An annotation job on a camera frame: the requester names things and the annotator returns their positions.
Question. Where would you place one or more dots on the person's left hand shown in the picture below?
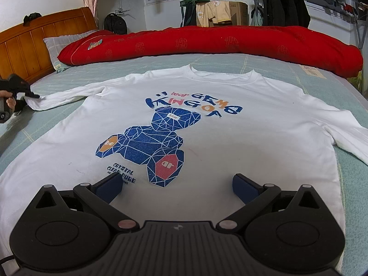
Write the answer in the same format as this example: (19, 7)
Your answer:
(10, 103)

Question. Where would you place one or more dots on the cardboard box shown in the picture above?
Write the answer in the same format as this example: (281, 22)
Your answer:
(238, 13)

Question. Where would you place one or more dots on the dark object on headboard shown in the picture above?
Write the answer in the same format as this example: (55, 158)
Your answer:
(32, 18)

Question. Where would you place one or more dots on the grey pillow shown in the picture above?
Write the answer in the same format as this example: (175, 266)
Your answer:
(57, 46)

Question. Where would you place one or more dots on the metal clothes rack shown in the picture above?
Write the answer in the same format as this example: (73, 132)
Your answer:
(330, 3)

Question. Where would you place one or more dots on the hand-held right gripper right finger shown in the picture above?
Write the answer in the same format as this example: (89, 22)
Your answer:
(243, 189)

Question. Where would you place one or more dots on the rolled red quilt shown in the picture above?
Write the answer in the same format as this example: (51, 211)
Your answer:
(215, 46)

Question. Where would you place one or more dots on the black hanging jacket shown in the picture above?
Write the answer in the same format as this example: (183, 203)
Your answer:
(299, 11)
(276, 3)

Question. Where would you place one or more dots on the wooden headboard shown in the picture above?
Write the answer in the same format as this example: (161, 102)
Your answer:
(31, 46)

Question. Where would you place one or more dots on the light blue checked bed sheet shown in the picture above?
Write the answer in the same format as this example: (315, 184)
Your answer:
(353, 184)

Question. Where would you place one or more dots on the white printed long-sleeve shirt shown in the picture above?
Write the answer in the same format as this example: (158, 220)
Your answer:
(258, 138)

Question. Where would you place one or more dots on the pink floral curtain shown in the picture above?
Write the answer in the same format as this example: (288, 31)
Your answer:
(90, 0)

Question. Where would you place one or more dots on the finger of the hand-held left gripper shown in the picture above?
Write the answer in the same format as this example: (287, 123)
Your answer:
(32, 95)

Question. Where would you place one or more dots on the black backpack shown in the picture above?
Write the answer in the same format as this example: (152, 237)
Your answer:
(115, 24)

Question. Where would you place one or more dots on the teal hanging garment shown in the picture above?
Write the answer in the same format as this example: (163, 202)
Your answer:
(256, 15)

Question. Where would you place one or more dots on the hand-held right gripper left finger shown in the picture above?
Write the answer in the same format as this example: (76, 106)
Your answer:
(110, 187)

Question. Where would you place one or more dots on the yellow-green cloth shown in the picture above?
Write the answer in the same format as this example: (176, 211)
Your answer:
(356, 83)

